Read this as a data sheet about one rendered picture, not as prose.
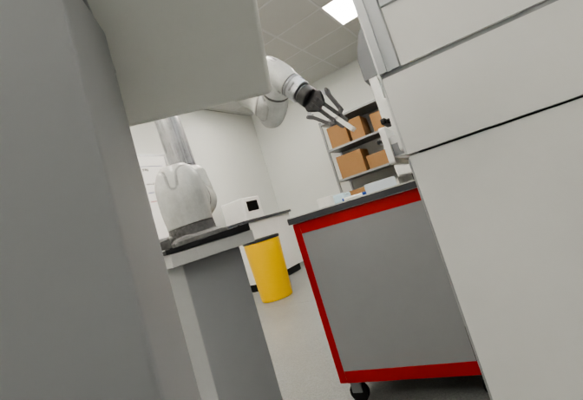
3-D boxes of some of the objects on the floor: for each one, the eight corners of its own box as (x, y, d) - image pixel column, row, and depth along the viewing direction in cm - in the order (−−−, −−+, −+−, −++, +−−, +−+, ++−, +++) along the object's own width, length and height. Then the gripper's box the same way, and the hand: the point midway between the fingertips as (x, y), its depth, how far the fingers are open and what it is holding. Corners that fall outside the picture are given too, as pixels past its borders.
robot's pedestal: (199, 491, 114) (140, 263, 121) (273, 435, 132) (219, 239, 140) (243, 541, 91) (167, 254, 98) (324, 463, 109) (256, 227, 117)
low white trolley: (343, 409, 135) (286, 219, 142) (379, 337, 190) (337, 203, 198) (514, 404, 110) (433, 173, 117) (497, 324, 165) (442, 170, 173)
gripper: (287, 107, 125) (339, 145, 117) (307, 74, 121) (362, 111, 113) (297, 109, 132) (346, 146, 124) (316, 79, 128) (368, 114, 120)
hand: (345, 123), depth 120 cm, fingers closed
